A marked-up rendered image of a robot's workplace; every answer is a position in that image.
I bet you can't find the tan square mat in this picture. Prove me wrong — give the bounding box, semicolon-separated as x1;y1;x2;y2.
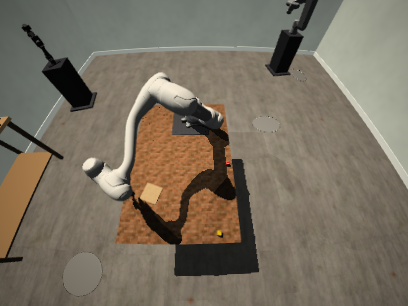
140;183;163;205

